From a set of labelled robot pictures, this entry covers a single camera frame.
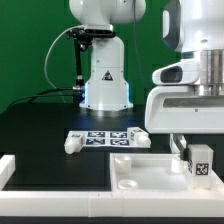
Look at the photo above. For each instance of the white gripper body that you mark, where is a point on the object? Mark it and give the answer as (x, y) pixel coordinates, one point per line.
(173, 106)

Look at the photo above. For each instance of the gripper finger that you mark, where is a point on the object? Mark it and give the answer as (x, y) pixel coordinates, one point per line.
(182, 146)

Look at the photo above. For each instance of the white square tabletop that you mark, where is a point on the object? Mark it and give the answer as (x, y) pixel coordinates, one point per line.
(157, 172)

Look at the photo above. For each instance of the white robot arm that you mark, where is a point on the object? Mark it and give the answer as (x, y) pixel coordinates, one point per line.
(194, 28)

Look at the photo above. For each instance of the white U-shaped fence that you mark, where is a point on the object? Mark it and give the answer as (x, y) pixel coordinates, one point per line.
(119, 203)

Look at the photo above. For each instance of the fiducial marker sheet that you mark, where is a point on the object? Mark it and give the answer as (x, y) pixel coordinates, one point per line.
(102, 138)

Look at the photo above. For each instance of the black camera on stand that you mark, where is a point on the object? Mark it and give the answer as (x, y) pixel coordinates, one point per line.
(82, 38)

